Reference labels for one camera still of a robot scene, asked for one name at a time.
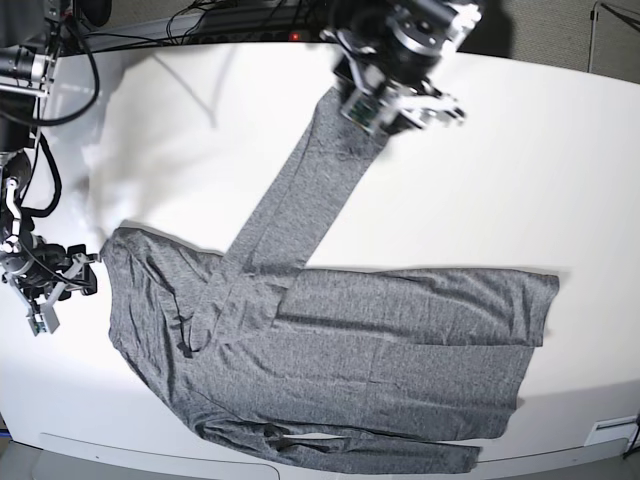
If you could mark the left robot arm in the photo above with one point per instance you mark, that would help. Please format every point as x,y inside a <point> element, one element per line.
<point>370,19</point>

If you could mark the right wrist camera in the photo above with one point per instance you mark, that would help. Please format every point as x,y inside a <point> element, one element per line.
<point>42,318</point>

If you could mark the grey long-sleeve T-shirt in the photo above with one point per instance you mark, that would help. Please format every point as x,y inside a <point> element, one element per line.
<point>392,372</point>

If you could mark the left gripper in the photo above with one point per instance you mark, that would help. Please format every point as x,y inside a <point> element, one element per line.
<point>396,67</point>

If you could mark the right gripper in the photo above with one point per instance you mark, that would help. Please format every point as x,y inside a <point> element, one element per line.
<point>39,269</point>

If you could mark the white metal frame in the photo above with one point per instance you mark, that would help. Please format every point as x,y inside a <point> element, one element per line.
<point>614,40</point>

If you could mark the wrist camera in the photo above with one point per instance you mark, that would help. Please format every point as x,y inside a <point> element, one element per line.
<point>365,111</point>
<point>42,318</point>

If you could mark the black power strip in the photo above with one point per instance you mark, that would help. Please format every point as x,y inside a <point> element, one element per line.
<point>270,35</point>

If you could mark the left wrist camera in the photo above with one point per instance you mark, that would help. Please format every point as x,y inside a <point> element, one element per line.
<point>365,111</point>

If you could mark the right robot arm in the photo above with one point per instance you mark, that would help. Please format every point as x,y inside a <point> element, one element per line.
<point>33,36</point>

